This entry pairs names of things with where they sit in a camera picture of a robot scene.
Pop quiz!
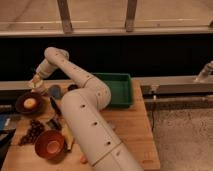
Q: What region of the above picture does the dark brown plate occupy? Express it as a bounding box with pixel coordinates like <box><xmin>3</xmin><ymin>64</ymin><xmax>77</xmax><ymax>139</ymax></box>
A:
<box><xmin>15</xmin><ymin>92</ymin><xmax>43</xmax><ymax>115</ymax></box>

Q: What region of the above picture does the orange carrot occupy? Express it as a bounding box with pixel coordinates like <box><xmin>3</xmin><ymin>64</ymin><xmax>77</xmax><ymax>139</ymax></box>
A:
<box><xmin>80</xmin><ymin>156</ymin><xmax>88</xmax><ymax>164</ymax></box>

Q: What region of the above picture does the green plastic bin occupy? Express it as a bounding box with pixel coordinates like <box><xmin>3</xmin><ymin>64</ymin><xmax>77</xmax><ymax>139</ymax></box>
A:
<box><xmin>95</xmin><ymin>73</ymin><xmax>133</xmax><ymax>108</ymax></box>

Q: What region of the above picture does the blue cup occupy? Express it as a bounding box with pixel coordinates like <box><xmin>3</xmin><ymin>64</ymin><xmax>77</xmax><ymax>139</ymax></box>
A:
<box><xmin>48</xmin><ymin>85</ymin><xmax>62</xmax><ymax>100</ymax></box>

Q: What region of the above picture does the orange bowl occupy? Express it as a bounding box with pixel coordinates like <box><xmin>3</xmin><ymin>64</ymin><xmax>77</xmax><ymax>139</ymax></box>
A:
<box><xmin>34</xmin><ymin>130</ymin><xmax>65</xmax><ymax>160</ymax></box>

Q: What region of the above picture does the metal rail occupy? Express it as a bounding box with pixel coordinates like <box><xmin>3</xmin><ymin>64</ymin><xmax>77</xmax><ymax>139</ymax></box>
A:
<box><xmin>0</xmin><ymin>75</ymin><xmax>213</xmax><ymax>95</ymax></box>

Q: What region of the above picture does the blue object at left edge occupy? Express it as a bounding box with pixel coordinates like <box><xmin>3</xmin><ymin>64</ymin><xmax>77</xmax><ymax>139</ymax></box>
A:
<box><xmin>0</xmin><ymin>115</ymin><xmax>20</xmax><ymax>130</ymax></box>

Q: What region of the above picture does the yellow banana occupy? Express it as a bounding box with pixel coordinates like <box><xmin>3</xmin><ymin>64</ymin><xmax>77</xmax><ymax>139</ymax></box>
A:
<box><xmin>62</xmin><ymin>124</ymin><xmax>75</xmax><ymax>151</ymax></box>

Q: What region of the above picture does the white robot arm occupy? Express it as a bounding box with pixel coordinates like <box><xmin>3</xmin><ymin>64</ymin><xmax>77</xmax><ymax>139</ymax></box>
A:
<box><xmin>36</xmin><ymin>47</ymin><xmax>144</xmax><ymax>171</ymax></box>

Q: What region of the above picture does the white paper cup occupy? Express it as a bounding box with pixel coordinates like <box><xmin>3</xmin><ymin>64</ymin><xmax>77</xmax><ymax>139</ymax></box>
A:
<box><xmin>32</xmin><ymin>85</ymin><xmax>48</xmax><ymax>96</ymax></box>

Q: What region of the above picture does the black marker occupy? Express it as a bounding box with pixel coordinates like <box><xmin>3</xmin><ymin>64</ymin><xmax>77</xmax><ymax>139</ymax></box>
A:
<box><xmin>50</xmin><ymin>97</ymin><xmax>62</xmax><ymax>116</ymax></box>

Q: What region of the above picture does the dark small cup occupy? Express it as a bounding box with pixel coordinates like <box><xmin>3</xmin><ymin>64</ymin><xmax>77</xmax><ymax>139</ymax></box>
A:
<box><xmin>67</xmin><ymin>84</ymin><xmax>78</xmax><ymax>92</ymax></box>

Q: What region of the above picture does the bunch of dark grapes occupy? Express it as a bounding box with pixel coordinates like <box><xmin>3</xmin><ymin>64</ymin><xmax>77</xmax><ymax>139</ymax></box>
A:
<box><xmin>18</xmin><ymin>120</ymin><xmax>45</xmax><ymax>146</ymax></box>

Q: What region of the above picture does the yellow round fruit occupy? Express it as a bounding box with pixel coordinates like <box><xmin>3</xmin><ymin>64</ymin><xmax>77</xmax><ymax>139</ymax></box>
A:
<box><xmin>24</xmin><ymin>98</ymin><xmax>37</xmax><ymax>109</ymax></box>

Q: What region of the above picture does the small dark blue object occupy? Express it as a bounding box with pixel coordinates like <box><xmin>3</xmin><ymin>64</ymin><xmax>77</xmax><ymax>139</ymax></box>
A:
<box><xmin>46</xmin><ymin>119</ymin><xmax>61</xmax><ymax>130</ymax></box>

